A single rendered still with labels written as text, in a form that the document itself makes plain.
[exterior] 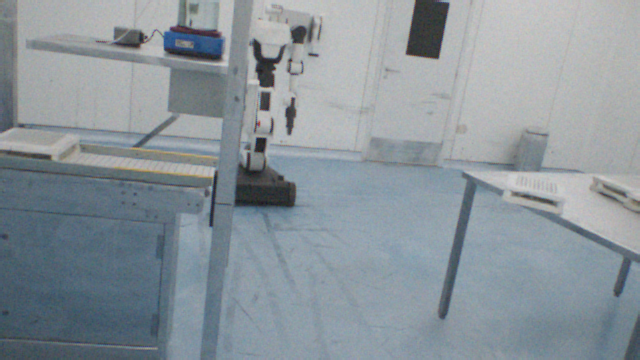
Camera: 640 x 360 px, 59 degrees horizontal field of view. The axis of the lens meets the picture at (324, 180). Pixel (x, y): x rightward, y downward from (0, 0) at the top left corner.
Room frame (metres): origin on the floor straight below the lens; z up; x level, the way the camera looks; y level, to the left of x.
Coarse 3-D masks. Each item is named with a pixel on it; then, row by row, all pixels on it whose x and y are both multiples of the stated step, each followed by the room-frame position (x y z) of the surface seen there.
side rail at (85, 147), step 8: (80, 144) 2.09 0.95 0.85; (88, 144) 2.09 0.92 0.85; (96, 144) 2.11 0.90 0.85; (88, 152) 2.09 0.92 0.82; (96, 152) 2.10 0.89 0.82; (104, 152) 2.10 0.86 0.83; (112, 152) 2.10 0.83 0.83; (120, 152) 2.11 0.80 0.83; (128, 152) 2.11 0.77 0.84; (136, 152) 2.12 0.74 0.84; (144, 152) 2.12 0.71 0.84; (152, 152) 2.13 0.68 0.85; (168, 160) 2.14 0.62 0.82; (176, 160) 2.14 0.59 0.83; (184, 160) 2.15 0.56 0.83; (192, 160) 2.15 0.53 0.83; (200, 160) 2.16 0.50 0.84; (208, 160) 2.16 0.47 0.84; (216, 160) 2.16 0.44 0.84
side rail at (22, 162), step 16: (0, 160) 1.79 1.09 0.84; (16, 160) 1.80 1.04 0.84; (32, 160) 1.81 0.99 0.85; (48, 160) 1.82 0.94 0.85; (112, 176) 1.85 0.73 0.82; (128, 176) 1.85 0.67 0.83; (144, 176) 1.86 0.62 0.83; (160, 176) 1.87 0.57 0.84; (176, 176) 1.88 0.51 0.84; (192, 176) 1.89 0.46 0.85
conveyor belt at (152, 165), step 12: (84, 156) 2.04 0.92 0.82; (96, 156) 2.07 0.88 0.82; (108, 156) 2.09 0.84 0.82; (12, 168) 1.81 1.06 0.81; (24, 168) 1.82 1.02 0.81; (132, 168) 1.99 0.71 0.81; (144, 168) 2.01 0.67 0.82; (156, 168) 2.03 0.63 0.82; (168, 168) 2.05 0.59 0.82; (180, 168) 2.08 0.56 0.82; (192, 168) 2.10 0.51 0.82; (204, 168) 2.12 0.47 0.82; (144, 180) 1.88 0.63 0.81
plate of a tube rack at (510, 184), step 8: (512, 176) 2.49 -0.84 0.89; (512, 184) 2.33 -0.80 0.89; (536, 184) 2.39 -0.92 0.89; (544, 184) 2.41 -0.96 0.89; (552, 184) 2.44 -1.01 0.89; (560, 184) 2.46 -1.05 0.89; (520, 192) 2.29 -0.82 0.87; (528, 192) 2.28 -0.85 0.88; (536, 192) 2.27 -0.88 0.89; (544, 192) 2.28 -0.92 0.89; (560, 192) 2.32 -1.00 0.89; (560, 200) 2.23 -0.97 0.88
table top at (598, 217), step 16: (464, 176) 2.74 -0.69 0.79; (480, 176) 2.70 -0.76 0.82; (496, 176) 2.75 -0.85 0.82; (528, 176) 2.86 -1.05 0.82; (544, 176) 2.92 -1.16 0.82; (560, 176) 2.98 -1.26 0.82; (576, 176) 3.05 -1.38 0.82; (592, 176) 3.11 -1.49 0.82; (624, 176) 3.26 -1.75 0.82; (496, 192) 2.53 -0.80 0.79; (576, 192) 2.67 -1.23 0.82; (592, 192) 2.72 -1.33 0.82; (528, 208) 2.35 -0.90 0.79; (576, 208) 2.37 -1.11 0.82; (592, 208) 2.41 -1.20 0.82; (608, 208) 2.45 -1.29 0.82; (624, 208) 2.50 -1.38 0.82; (560, 224) 2.19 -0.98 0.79; (576, 224) 2.13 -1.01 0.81; (592, 224) 2.16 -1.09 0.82; (608, 224) 2.20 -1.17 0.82; (624, 224) 2.23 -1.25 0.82; (592, 240) 2.05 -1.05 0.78; (608, 240) 2.00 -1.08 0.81; (624, 240) 2.01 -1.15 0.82; (624, 256) 1.93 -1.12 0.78
